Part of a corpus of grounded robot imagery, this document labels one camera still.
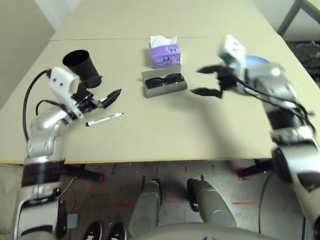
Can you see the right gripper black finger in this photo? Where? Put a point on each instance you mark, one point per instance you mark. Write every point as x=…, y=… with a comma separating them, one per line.
x=208, y=69
x=207, y=92

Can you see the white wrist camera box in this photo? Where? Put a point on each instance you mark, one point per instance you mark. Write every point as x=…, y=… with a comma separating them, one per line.
x=62, y=80
x=232, y=50

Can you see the purple tissue pack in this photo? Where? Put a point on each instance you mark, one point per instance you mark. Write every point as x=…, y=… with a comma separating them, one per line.
x=165, y=56

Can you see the black white sneaker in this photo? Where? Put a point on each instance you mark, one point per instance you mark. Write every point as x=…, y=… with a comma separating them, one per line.
x=117, y=232
x=93, y=231

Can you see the small grey floor box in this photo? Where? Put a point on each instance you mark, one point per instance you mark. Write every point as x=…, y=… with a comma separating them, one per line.
x=73, y=221

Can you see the blue plate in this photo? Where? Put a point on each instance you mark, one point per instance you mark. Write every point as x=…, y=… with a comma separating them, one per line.
x=257, y=60

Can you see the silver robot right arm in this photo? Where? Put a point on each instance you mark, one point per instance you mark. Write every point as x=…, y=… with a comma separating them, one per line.
x=275, y=80

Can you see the grey robot leg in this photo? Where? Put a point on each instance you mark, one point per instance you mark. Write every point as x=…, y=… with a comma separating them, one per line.
x=146, y=207
x=215, y=207

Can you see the grey robot left leg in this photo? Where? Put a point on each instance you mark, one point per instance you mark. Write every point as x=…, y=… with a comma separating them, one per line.
x=146, y=207

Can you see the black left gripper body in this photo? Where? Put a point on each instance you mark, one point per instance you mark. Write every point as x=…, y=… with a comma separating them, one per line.
x=86, y=102

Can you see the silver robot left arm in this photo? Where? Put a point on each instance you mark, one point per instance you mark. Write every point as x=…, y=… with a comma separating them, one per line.
x=42, y=125

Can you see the black plastic cup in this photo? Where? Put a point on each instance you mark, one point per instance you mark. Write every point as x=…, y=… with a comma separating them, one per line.
x=85, y=70

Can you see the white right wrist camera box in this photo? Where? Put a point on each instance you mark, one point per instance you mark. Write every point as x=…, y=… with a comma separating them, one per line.
x=232, y=50

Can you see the grey robot torso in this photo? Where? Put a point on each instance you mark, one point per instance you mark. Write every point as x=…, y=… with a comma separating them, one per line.
x=200, y=233

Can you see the black sunglasses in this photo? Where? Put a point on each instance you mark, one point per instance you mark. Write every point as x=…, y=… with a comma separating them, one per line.
x=153, y=82

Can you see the black-capped white marker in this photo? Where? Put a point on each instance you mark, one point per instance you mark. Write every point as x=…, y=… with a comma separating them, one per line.
x=105, y=119

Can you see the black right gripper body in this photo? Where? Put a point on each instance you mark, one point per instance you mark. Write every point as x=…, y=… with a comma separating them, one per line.
x=228, y=80

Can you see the black-framed yellow-edged table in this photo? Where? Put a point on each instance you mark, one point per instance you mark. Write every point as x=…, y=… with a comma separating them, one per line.
x=285, y=19

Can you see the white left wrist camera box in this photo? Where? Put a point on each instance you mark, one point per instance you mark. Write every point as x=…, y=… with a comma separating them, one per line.
x=62, y=80

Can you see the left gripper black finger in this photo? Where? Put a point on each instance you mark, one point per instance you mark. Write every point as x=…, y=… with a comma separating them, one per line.
x=109, y=102
x=114, y=93

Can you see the grey robot right leg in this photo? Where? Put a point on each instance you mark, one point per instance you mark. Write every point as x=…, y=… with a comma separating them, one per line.
x=215, y=207

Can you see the black metal table leg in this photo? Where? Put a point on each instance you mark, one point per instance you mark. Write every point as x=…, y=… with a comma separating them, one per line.
x=255, y=170
x=85, y=173

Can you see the grey glasses case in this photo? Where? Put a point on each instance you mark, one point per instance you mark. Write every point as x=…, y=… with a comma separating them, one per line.
x=165, y=92

